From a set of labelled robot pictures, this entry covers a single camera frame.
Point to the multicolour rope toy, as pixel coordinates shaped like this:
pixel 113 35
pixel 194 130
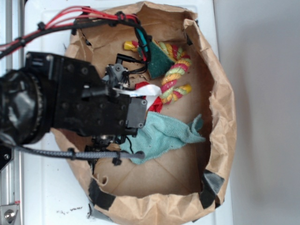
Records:
pixel 182 62

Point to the green yellow sponge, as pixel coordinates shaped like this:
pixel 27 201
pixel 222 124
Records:
pixel 160 61

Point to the black tape strip right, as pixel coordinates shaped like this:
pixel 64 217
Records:
pixel 212 184

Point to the aluminium frame rail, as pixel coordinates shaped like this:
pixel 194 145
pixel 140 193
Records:
pixel 11 161

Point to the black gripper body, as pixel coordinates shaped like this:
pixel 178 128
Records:
pixel 72 96

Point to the teal terry cloth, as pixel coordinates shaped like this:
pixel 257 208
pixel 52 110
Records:
pixel 161 134

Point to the brown paper bag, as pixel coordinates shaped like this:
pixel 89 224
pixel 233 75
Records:
pixel 165 190

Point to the black tape strip left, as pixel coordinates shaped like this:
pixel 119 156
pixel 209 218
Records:
pixel 101 199

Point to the black tape strip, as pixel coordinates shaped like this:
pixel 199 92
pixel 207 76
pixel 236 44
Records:
pixel 212 184
pixel 101 199

